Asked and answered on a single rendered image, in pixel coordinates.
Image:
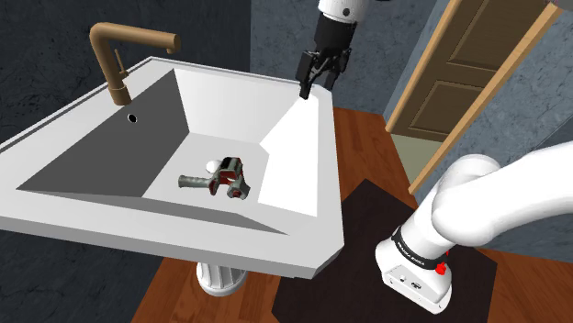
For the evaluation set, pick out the brown wooden door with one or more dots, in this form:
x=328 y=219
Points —
x=465 y=67

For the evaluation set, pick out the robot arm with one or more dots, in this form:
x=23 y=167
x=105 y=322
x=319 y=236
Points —
x=492 y=197

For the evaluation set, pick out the white round object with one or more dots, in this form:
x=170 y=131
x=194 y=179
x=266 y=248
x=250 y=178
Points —
x=211 y=166

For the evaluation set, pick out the dark robot stand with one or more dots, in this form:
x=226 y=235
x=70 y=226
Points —
x=358 y=250

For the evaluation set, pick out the brown faucet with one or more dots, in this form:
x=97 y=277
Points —
x=107 y=49

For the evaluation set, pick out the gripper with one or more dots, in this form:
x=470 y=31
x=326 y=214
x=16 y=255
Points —
x=331 y=33

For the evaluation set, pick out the white pedestal sink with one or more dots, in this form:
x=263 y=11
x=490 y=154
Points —
x=89 y=134

